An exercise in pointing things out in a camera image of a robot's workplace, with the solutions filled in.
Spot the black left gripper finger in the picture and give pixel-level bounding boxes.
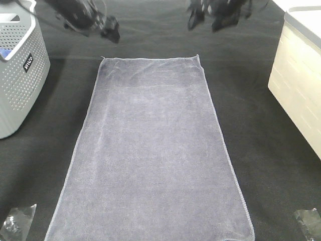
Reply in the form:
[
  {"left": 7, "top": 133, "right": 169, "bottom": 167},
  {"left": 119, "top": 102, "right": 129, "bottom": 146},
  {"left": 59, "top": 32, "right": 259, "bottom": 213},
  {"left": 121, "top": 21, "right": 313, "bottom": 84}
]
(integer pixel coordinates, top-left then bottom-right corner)
[{"left": 100, "top": 16, "right": 120, "bottom": 43}]

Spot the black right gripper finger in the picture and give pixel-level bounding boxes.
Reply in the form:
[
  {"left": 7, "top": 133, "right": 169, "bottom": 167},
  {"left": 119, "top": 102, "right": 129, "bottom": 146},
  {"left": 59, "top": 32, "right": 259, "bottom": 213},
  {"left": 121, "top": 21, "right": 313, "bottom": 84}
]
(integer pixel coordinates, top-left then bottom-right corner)
[
  {"left": 211, "top": 10, "right": 240, "bottom": 32},
  {"left": 187, "top": 5, "right": 205, "bottom": 31}
]

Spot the grey-blue towel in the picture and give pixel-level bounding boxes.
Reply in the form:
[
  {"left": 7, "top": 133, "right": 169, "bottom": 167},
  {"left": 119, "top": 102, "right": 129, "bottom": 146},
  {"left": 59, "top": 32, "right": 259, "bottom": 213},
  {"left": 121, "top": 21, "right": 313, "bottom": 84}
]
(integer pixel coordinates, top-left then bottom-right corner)
[{"left": 45, "top": 56, "right": 255, "bottom": 240}]

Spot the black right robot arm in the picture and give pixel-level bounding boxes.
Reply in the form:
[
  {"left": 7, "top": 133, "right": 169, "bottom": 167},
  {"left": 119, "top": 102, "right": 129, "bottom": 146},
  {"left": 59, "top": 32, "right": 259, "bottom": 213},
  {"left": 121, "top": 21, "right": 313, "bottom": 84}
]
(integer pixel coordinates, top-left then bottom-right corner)
[{"left": 187, "top": 1, "right": 253, "bottom": 33}]

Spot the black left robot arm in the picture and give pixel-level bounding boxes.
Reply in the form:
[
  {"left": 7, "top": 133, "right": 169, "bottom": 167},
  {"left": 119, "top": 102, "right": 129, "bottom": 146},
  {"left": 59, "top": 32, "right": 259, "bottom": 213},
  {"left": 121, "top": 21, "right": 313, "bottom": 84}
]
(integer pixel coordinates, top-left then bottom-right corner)
[{"left": 45, "top": 1, "right": 120, "bottom": 44}]

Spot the white storage box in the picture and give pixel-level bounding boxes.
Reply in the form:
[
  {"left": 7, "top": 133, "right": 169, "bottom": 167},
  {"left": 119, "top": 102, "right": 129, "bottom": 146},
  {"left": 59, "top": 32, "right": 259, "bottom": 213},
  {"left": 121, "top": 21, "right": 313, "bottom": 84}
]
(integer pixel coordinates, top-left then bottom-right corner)
[{"left": 268, "top": 2, "right": 320, "bottom": 156}]

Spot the grey perforated plastic basket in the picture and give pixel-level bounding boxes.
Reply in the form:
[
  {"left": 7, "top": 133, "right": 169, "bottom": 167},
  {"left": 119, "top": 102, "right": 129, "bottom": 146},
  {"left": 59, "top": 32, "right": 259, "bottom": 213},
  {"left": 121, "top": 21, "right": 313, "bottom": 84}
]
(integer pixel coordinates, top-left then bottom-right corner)
[{"left": 1, "top": 1, "right": 50, "bottom": 139}]

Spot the blue cloth in basket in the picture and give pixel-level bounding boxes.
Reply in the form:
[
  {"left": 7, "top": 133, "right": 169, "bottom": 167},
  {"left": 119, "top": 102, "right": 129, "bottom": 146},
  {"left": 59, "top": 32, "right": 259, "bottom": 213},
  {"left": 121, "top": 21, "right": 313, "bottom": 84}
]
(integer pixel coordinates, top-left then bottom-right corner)
[{"left": 0, "top": 48, "right": 11, "bottom": 59}]

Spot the black table cloth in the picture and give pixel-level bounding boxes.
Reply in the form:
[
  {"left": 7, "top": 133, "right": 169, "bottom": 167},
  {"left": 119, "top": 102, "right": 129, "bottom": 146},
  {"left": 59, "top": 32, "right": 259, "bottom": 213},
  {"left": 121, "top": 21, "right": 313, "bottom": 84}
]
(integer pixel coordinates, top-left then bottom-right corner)
[{"left": 1, "top": 1, "right": 320, "bottom": 240}]

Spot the right clear tape strip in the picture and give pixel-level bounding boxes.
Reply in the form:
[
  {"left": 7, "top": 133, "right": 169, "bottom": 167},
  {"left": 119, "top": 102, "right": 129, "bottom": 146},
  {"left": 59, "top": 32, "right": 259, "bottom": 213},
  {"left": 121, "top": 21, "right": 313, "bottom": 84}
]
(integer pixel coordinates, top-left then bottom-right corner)
[{"left": 293, "top": 208, "right": 320, "bottom": 241}]

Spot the clear tape strip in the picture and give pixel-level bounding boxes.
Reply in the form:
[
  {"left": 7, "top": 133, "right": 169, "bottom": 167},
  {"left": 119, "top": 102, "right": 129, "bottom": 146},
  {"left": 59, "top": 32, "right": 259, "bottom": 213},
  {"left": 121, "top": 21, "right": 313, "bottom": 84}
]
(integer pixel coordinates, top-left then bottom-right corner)
[
  {"left": 1, "top": 204, "right": 37, "bottom": 241},
  {"left": 293, "top": 208, "right": 320, "bottom": 241}
]

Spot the left clear tape strip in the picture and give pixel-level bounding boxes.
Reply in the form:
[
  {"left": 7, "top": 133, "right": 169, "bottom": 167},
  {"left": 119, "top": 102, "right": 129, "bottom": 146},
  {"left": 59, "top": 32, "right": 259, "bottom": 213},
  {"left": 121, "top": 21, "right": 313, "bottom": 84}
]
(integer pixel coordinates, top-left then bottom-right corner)
[{"left": 1, "top": 204, "right": 37, "bottom": 241}]

